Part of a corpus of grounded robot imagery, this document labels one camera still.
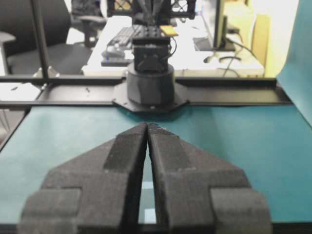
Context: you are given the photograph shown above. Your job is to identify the black vertical frame post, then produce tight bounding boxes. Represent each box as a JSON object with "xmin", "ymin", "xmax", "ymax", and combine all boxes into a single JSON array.
[{"xmin": 30, "ymin": 0, "xmax": 49, "ymax": 79}]

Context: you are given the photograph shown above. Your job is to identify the black aluminium frame rail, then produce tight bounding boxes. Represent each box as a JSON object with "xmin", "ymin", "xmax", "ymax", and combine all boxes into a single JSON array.
[{"xmin": 0, "ymin": 77, "xmax": 292, "ymax": 113}]

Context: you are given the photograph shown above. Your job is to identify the black computer keyboard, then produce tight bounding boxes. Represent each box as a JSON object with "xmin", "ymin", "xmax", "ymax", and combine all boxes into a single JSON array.
[{"xmin": 107, "ymin": 25, "xmax": 143, "ymax": 49}]

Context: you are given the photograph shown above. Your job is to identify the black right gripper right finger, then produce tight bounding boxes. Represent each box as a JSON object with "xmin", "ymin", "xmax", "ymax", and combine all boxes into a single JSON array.
[{"xmin": 148, "ymin": 123, "xmax": 272, "ymax": 234}]

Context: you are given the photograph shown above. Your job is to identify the white office desk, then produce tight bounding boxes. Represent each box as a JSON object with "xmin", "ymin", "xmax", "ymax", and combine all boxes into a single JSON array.
[{"xmin": 82, "ymin": 16, "xmax": 265, "ymax": 78}]

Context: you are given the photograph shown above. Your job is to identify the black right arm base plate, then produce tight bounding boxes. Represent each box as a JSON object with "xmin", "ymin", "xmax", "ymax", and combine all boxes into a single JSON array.
[{"xmin": 112, "ymin": 83, "xmax": 190, "ymax": 113}]

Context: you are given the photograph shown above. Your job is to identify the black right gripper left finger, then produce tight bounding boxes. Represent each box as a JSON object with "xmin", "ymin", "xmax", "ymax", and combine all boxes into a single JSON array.
[{"xmin": 18, "ymin": 123, "xmax": 148, "ymax": 234}]

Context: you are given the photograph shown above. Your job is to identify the black office chair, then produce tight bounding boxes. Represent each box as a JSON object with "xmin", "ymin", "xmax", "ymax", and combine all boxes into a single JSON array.
[{"xmin": 0, "ymin": 0, "xmax": 92, "ymax": 75}]

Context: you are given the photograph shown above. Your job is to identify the teal backdrop sheet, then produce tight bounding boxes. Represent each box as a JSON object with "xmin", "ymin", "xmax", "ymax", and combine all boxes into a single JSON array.
[{"xmin": 277, "ymin": 0, "xmax": 312, "ymax": 125}]

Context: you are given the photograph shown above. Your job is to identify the black monitor cable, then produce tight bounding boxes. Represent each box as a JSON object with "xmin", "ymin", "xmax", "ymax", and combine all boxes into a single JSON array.
[{"xmin": 203, "ymin": 39, "xmax": 259, "ymax": 77}]

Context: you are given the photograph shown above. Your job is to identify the black computer monitor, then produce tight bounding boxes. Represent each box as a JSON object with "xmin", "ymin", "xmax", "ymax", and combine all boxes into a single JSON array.
[{"xmin": 193, "ymin": 0, "xmax": 235, "ymax": 52}]

